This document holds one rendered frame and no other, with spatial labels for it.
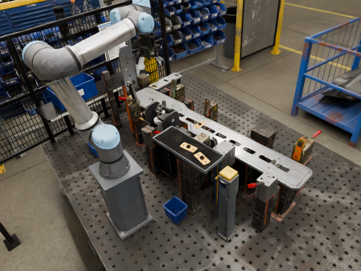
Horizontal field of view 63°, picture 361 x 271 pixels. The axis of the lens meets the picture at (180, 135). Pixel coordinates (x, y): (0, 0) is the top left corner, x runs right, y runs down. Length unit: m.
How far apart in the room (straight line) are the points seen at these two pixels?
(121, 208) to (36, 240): 1.41
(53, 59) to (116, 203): 0.75
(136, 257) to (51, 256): 1.18
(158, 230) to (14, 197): 1.93
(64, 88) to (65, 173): 1.00
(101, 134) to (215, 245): 0.81
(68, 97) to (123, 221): 0.71
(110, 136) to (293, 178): 0.90
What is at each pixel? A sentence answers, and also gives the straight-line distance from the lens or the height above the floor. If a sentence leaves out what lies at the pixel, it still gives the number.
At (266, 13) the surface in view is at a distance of 4.99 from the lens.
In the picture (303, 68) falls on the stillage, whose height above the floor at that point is 0.63.
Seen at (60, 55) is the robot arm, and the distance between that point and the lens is 1.15.
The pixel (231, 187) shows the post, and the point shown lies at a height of 1.11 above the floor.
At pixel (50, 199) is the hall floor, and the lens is 3.11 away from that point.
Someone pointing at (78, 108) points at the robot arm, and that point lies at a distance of 1.37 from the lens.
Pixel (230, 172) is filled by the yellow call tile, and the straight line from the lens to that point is 1.32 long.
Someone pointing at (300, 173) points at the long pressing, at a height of 1.00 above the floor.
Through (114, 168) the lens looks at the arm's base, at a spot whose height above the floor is 1.16.
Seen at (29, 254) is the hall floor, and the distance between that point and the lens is 2.81.
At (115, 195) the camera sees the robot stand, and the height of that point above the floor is 1.02.
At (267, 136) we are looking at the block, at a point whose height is 1.03.
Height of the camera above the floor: 2.10
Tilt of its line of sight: 38 degrees down
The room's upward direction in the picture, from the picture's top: 5 degrees counter-clockwise
